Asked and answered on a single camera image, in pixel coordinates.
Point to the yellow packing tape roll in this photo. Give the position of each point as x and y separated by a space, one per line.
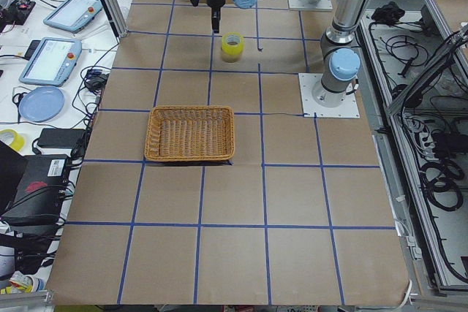
232 47

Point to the spare yellow tape roll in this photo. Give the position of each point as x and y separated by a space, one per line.
11 138

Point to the brown wicker basket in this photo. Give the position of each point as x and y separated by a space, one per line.
190 133

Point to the upper teach pendant tablet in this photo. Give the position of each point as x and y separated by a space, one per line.
73 15

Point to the teach pendant tablet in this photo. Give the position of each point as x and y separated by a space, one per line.
52 62
73 15

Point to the lower teach pendant tablet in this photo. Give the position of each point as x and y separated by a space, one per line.
52 62

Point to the blue plate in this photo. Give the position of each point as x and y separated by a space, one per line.
41 104

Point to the black power adapter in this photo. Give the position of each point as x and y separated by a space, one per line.
59 138

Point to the black computer box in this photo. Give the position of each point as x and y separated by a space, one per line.
40 193

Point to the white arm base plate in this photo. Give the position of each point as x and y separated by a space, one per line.
320 103

